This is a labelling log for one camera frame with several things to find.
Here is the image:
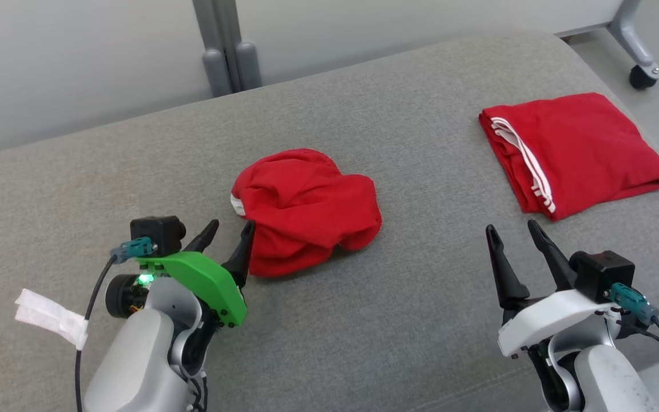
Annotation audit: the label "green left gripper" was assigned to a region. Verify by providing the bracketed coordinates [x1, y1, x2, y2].
[136, 219, 256, 328]

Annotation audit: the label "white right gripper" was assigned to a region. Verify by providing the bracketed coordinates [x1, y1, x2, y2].
[485, 219, 622, 359]

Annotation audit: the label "red shorts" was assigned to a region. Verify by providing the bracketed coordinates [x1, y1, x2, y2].
[230, 148, 383, 279]

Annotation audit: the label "red Bulls jersey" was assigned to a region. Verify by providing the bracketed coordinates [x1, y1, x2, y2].
[478, 92, 659, 222]

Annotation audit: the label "grey fabric sofa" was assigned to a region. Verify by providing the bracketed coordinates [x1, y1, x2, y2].
[0, 30, 659, 412]

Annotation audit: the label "grey partition leg with caster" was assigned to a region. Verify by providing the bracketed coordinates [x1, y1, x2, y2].
[606, 0, 659, 91]

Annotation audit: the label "teal left camera connector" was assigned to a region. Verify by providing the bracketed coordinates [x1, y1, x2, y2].
[109, 236, 156, 264]

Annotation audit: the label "teal camera connector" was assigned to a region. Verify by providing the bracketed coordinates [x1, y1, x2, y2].
[109, 236, 156, 264]
[609, 283, 659, 326]

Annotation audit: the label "teal right camera connector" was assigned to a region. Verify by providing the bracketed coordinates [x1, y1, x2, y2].
[609, 283, 659, 326]

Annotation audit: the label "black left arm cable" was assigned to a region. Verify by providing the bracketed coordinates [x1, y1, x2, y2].
[74, 256, 117, 412]

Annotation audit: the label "white tape cable tag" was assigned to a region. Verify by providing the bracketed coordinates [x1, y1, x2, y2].
[14, 288, 89, 351]

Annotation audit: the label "grey partition post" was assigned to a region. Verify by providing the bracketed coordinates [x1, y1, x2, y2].
[192, 0, 263, 98]

